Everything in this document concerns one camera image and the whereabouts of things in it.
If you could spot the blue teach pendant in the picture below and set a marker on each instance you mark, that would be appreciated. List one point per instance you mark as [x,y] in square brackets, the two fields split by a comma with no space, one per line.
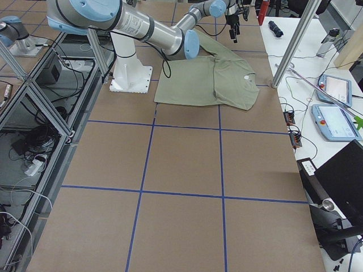
[339,88]
[334,124]

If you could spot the white power strip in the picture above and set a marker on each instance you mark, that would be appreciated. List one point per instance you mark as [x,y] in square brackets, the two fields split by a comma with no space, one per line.
[34,167]

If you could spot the grey water bottle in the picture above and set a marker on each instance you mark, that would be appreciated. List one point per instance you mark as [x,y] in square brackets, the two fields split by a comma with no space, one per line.
[327,42]

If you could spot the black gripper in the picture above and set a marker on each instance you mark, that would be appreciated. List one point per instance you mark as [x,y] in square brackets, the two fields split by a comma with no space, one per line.
[233,20]

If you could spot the black power box under frame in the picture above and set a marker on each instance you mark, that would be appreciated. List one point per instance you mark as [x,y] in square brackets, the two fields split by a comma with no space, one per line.
[50,73]

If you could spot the grey aluminium frame post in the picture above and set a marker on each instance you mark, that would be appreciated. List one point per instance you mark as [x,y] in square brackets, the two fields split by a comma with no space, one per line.
[297,36]

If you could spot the aluminium frame rail structure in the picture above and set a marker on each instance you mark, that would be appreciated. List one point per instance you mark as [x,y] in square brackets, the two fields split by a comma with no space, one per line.
[43,122]

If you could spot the dark folded umbrella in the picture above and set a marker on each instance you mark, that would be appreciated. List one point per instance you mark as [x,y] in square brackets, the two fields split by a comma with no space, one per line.
[275,29]

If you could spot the far blue teach pendant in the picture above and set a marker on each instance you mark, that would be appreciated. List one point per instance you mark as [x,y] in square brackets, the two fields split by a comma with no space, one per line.
[339,88]

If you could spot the orange connector board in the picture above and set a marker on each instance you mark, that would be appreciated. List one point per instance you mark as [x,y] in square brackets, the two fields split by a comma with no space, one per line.
[295,138]
[289,118]

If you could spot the red fire extinguisher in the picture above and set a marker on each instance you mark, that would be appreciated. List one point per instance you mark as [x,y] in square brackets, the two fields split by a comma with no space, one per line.
[263,11]

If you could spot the olive green long-sleeve shirt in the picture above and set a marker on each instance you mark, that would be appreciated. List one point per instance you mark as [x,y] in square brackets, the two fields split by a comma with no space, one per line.
[217,78]

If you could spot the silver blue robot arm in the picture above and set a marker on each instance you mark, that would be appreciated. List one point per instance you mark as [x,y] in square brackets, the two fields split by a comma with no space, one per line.
[127,25]
[230,9]

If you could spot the black monitor on stand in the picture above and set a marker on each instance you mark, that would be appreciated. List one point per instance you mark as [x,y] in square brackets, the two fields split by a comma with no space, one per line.
[335,192]

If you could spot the near blue teach pendant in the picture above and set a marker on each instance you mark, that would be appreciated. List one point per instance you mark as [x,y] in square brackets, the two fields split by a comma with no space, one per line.
[334,124]

